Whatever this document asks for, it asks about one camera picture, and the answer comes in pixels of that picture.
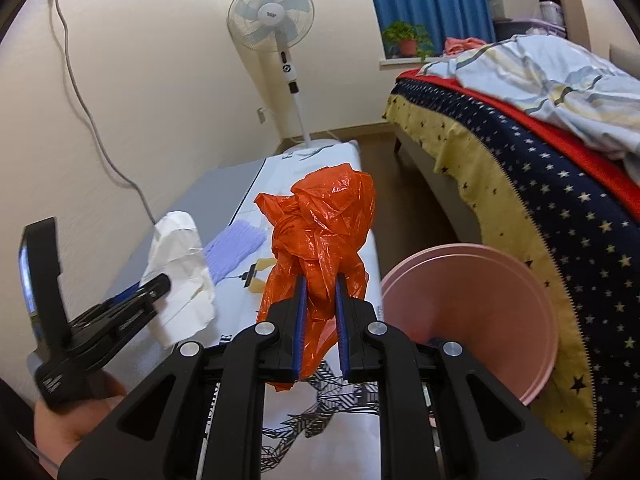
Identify orange plastic bag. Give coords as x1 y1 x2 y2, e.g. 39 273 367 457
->
255 164 376 379

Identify white tissue paper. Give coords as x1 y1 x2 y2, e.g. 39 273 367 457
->
140 211 215 348

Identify person left hand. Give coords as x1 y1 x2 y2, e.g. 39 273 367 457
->
34 374 127 478

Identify purple foam net sleeve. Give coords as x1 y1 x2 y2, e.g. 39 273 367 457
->
203 220 267 284

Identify white printed table cloth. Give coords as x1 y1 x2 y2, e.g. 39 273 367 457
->
214 140 396 480

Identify pink plastic basin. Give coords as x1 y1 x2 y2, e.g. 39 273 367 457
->
366 243 560 405

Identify star pattern bed sheet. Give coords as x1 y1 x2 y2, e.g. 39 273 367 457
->
384 70 639 478

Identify potted green plant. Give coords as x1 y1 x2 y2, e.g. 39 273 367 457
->
382 20 435 60

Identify pink folded clothes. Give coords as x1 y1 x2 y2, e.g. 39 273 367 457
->
444 37 486 56

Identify white standing fan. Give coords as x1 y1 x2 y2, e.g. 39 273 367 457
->
227 0 340 158

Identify plaid light blue duvet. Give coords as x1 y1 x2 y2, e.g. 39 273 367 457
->
419 35 639 182

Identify dark plastic storage bin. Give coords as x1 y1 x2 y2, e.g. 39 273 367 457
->
492 18 567 41

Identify white storage box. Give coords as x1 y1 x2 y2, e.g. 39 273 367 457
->
487 0 541 21

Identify wooden bookshelf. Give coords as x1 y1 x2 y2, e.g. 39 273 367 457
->
540 0 639 58

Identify grey bed frame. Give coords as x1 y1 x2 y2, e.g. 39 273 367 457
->
394 125 482 244

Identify grey power cable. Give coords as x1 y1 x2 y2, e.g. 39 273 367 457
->
46 0 158 226

